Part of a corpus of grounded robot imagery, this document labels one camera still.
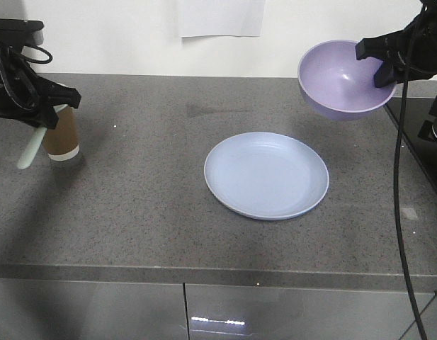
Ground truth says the brown paper cup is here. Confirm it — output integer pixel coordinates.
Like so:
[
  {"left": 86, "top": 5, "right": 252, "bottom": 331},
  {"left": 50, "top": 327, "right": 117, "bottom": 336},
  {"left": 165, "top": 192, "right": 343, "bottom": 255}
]
[{"left": 42, "top": 104, "right": 80, "bottom": 162}]

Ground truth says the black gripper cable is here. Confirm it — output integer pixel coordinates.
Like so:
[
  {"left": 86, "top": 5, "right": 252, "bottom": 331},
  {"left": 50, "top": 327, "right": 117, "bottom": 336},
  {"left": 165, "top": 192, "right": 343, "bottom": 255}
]
[
  {"left": 0, "top": 37, "right": 53, "bottom": 111},
  {"left": 394, "top": 10, "right": 429, "bottom": 340}
]

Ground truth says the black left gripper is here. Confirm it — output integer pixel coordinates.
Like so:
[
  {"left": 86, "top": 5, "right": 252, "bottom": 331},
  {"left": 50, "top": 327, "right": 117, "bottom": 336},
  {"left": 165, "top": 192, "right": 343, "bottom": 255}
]
[{"left": 0, "top": 42, "right": 81, "bottom": 130}]

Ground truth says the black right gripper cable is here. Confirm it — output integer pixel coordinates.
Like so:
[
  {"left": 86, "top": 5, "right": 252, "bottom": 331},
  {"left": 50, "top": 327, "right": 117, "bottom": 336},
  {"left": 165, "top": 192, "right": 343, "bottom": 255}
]
[{"left": 394, "top": 10, "right": 429, "bottom": 340}]

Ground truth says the white paper sheet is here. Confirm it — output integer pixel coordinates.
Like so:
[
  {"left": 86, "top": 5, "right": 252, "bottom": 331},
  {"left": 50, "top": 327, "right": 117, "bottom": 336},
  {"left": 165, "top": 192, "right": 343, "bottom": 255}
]
[{"left": 177, "top": 0, "right": 266, "bottom": 38}]

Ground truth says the pale green plastic spoon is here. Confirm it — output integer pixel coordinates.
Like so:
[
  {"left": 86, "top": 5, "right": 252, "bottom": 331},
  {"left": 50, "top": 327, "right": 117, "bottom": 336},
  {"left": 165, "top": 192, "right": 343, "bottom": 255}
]
[{"left": 16, "top": 104, "right": 71, "bottom": 169}]

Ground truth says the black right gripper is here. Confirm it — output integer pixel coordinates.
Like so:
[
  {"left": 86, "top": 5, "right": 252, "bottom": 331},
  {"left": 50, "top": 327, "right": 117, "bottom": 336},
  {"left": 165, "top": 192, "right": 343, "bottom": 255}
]
[{"left": 355, "top": 1, "right": 437, "bottom": 87}]

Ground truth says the purple plastic bowl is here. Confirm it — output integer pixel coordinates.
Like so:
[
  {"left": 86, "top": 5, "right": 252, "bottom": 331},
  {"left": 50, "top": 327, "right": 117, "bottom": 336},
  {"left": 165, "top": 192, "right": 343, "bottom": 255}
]
[{"left": 297, "top": 40, "right": 397, "bottom": 121}]

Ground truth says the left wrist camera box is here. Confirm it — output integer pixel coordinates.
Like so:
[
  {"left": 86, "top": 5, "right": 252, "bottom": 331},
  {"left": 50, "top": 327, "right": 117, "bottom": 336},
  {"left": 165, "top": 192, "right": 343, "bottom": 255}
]
[{"left": 0, "top": 18, "right": 45, "bottom": 47}]

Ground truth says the black gas stove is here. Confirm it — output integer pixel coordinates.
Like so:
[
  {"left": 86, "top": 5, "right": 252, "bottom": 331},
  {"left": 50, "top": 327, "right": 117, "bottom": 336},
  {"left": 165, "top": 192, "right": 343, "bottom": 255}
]
[{"left": 403, "top": 96, "right": 437, "bottom": 194}]

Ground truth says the light blue round plate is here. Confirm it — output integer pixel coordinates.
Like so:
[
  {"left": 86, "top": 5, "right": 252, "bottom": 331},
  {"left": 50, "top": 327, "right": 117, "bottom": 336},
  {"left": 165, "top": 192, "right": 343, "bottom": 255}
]
[{"left": 204, "top": 132, "right": 329, "bottom": 220}]

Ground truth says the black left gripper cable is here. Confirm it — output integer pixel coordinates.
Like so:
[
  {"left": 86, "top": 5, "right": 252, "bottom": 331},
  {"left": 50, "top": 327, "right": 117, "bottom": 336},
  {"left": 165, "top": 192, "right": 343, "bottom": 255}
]
[{"left": 0, "top": 37, "right": 53, "bottom": 111}]

